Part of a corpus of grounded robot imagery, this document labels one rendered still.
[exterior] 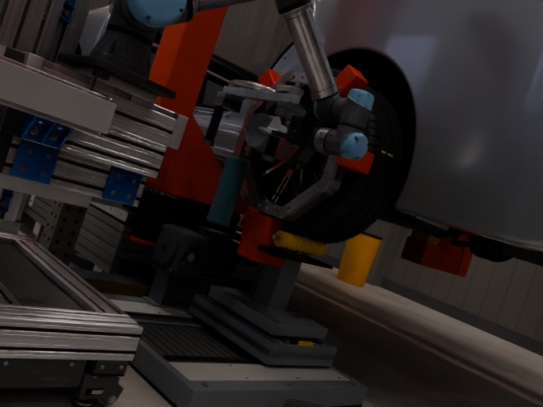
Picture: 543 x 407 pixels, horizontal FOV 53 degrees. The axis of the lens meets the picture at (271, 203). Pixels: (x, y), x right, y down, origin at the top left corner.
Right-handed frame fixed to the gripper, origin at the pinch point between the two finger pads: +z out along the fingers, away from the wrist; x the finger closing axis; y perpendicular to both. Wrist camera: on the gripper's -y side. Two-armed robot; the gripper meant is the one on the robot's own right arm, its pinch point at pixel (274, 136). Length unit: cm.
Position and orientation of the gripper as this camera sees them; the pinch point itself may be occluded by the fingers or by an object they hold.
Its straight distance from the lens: 178.4
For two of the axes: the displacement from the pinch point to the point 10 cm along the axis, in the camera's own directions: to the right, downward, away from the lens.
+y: 3.2, -9.5, -0.2
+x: -6.9, -2.2, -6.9
